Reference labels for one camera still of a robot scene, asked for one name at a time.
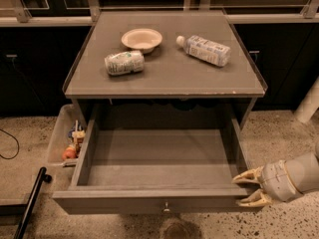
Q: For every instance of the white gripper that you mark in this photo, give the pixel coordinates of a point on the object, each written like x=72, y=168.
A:
x=275, y=180

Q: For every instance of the grey top drawer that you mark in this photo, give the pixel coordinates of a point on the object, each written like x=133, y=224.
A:
x=157, y=159

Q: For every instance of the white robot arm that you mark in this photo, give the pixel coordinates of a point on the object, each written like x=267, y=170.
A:
x=283, y=151

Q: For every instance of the grey drawer cabinet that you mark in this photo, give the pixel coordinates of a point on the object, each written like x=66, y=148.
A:
x=169, y=72

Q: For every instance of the white plastic bottle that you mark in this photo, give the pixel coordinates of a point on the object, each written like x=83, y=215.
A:
x=205, y=50

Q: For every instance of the crushed green white can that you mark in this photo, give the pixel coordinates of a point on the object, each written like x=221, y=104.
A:
x=125, y=63

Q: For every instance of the brown snack package in bin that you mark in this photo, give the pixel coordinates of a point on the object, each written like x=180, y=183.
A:
x=77, y=135

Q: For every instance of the white paper bowl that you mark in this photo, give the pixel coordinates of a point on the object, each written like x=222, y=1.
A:
x=144, y=40

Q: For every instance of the orange toy in bin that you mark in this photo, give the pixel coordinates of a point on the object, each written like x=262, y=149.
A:
x=69, y=153

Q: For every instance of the clear plastic storage bin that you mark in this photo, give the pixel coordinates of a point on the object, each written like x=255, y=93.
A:
x=60, y=139

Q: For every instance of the black metal pole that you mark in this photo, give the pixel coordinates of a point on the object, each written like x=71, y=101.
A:
x=42, y=176

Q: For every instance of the metal window railing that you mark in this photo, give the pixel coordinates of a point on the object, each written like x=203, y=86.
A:
x=15, y=13

